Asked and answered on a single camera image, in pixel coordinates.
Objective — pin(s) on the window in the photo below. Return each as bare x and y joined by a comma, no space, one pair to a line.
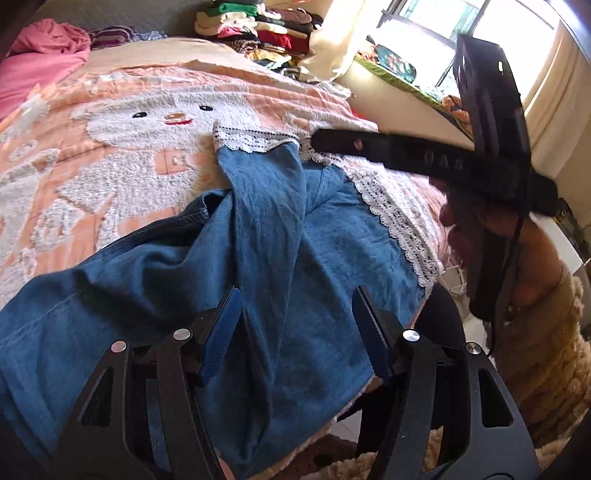
438,27

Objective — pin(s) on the grey padded headboard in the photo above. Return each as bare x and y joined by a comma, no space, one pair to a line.
115,14

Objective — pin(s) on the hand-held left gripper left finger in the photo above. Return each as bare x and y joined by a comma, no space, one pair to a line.
221,337

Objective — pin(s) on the cream curtain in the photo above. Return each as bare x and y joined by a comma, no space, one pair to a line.
341,37
558,101

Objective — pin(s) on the pile of folded clothes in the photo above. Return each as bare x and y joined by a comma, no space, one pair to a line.
258,32

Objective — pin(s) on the blue patterned cloth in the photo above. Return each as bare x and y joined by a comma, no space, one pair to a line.
152,36

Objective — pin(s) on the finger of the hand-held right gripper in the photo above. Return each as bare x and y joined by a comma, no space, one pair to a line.
351,144

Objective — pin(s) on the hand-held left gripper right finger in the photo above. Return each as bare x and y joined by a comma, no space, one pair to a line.
369,332

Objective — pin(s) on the maroon striped cloth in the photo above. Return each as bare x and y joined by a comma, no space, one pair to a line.
111,37

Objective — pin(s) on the peach printed blanket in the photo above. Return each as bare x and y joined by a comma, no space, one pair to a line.
115,138

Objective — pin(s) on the person's right forearm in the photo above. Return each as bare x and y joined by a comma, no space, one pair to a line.
545,369

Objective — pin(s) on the green-edged windowsill cloth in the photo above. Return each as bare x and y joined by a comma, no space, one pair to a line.
397,64

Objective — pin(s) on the blue lace-trimmed pants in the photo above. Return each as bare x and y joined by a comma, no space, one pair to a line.
277,230

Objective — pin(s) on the person's right hand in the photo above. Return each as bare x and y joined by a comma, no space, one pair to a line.
455,240

